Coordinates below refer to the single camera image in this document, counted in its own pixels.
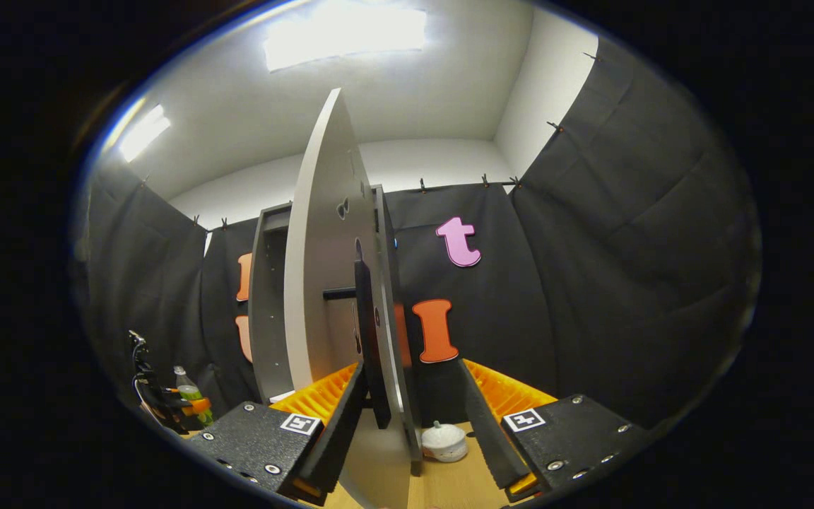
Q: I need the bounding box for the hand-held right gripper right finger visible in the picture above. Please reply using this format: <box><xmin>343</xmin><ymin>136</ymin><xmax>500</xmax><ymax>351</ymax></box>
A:
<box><xmin>458</xmin><ymin>358</ymin><xmax>655</xmax><ymax>503</ymax></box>

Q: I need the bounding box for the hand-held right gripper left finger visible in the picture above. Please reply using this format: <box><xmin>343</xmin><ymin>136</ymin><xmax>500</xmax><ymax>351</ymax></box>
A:
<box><xmin>188</xmin><ymin>361</ymin><xmax>367</xmax><ymax>506</ymax></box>

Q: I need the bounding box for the black backdrop cloth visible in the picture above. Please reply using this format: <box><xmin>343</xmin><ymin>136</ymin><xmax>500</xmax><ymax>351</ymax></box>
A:
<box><xmin>75</xmin><ymin>35</ymin><xmax>761</xmax><ymax>432</ymax></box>

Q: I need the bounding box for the white cable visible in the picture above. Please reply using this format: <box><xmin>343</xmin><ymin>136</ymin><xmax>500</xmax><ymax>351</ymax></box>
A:
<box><xmin>133</xmin><ymin>375</ymin><xmax>167</xmax><ymax>426</ymax></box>

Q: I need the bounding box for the black door handle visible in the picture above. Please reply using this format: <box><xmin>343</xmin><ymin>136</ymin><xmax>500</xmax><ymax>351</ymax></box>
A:
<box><xmin>322</xmin><ymin>259</ymin><xmax>392</xmax><ymax>430</ymax></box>

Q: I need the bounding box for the large ceiling light panel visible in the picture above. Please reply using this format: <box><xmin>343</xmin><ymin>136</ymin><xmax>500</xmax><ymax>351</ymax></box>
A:
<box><xmin>264</xmin><ymin>4</ymin><xmax>427</xmax><ymax>71</ymax></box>

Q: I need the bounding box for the white lidded ceramic jar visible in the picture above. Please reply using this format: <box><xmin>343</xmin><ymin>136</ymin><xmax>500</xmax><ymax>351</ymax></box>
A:
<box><xmin>421</xmin><ymin>421</ymin><xmax>468</xmax><ymax>463</ymax></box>

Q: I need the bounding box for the small ceiling light panel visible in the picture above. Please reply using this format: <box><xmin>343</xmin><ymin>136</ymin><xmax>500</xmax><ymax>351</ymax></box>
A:
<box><xmin>119</xmin><ymin>105</ymin><xmax>172</xmax><ymax>163</ymax></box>

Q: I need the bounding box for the grey cabinet door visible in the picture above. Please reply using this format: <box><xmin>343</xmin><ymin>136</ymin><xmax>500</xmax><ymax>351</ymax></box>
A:
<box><xmin>283</xmin><ymin>88</ymin><xmax>415</xmax><ymax>509</ymax></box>

